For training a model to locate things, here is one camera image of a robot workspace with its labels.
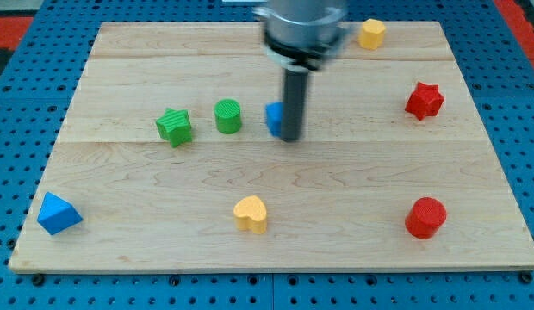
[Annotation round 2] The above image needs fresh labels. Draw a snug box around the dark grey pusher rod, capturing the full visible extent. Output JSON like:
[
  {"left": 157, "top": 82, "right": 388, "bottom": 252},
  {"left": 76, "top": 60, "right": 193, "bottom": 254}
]
[{"left": 280, "top": 69, "right": 309, "bottom": 142}]

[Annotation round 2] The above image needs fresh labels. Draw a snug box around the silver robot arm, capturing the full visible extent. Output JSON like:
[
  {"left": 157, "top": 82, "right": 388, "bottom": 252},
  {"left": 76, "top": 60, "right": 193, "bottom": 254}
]
[{"left": 253, "top": 0, "right": 351, "bottom": 142}]

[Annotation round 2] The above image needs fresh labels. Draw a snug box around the yellow hexagon block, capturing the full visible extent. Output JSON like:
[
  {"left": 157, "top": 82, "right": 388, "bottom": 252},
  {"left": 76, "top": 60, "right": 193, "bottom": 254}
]
[{"left": 357, "top": 19, "right": 386, "bottom": 50}]

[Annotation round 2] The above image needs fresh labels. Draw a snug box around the blue cube block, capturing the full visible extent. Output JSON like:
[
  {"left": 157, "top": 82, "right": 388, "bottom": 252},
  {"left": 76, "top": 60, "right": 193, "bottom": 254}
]
[{"left": 264, "top": 102, "right": 283, "bottom": 138}]

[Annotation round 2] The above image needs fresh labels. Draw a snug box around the green cylinder block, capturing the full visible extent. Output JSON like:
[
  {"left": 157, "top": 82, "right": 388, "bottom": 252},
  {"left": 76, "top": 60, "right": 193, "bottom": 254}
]
[{"left": 214, "top": 98, "right": 242, "bottom": 134}]

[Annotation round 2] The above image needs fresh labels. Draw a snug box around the green star block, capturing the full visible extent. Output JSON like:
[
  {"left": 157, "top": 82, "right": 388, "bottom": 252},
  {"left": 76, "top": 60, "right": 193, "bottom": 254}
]
[{"left": 155, "top": 108, "right": 193, "bottom": 148}]

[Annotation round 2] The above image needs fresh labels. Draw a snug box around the red star block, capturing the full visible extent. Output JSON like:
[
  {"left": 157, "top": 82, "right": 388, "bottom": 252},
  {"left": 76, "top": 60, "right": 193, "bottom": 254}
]
[{"left": 405, "top": 82, "right": 444, "bottom": 121}]

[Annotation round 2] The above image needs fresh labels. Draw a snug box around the yellow heart block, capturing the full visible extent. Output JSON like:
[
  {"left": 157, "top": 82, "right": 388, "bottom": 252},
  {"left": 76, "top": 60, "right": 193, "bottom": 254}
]
[{"left": 233, "top": 195, "right": 267, "bottom": 234}]

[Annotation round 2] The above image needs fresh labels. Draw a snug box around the wooden board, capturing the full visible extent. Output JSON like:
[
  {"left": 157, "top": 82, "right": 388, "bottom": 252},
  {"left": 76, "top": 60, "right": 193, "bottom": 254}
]
[{"left": 9, "top": 22, "right": 534, "bottom": 274}]

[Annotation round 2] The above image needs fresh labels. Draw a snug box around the red cylinder block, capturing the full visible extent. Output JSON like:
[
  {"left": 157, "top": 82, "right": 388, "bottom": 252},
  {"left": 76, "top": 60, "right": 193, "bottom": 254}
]
[{"left": 405, "top": 197, "right": 447, "bottom": 239}]

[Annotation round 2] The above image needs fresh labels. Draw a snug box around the blue triangle block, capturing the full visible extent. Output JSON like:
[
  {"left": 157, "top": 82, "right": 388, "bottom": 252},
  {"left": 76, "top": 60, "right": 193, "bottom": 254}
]
[{"left": 37, "top": 192, "right": 84, "bottom": 235}]

